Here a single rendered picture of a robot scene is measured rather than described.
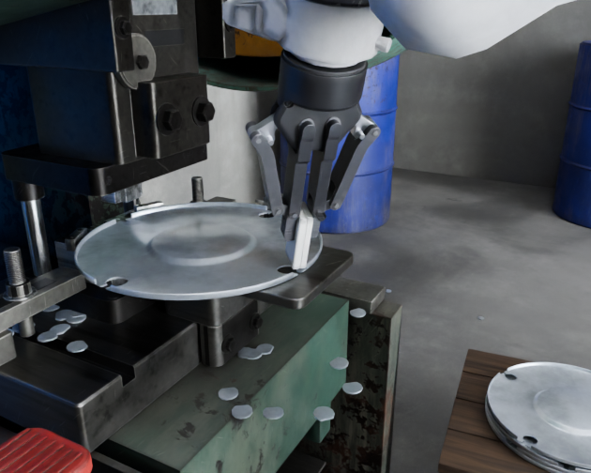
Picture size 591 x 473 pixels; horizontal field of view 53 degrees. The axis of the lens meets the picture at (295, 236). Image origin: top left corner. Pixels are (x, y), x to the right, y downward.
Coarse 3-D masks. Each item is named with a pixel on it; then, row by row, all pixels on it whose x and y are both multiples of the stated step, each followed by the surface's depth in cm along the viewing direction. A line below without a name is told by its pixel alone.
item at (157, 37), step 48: (144, 0) 61; (192, 0) 68; (144, 48) 61; (192, 48) 70; (48, 96) 65; (96, 96) 61; (144, 96) 61; (192, 96) 66; (48, 144) 67; (96, 144) 63; (144, 144) 63; (192, 144) 68
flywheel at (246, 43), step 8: (240, 32) 96; (240, 40) 97; (248, 40) 96; (256, 40) 95; (264, 40) 95; (272, 40) 94; (240, 48) 97; (248, 48) 97; (256, 48) 96; (264, 48) 95; (272, 48) 95; (280, 48) 94; (256, 56) 96; (264, 56) 96; (272, 56) 95
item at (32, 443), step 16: (32, 432) 43; (48, 432) 43; (0, 448) 41; (16, 448) 41; (32, 448) 41; (48, 448) 41; (64, 448) 41; (80, 448) 41; (0, 464) 40; (16, 464) 40; (32, 464) 40; (48, 464) 40; (64, 464) 40; (80, 464) 40
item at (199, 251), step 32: (160, 224) 77; (192, 224) 75; (224, 224) 75; (256, 224) 77; (96, 256) 67; (128, 256) 67; (160, 256) 66; (192, 256) 66; (224, 256) 66; (256, 256) 67; (128, 288) 60; (160, 288) 60; (192, 288) 60; (224, 288) 60; (256, 288) 59
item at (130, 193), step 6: (132, 186) 73; (138, 186) 74; (114, 192) 72; (120, 192) 73; (126, 192) 72; (132, 192) 73; (138, 192) 74; (102, 198) 73; (108, 198) 73; (114, 198) 72; (120, 198) 73; (126, 198) 73; (132, 198) 74
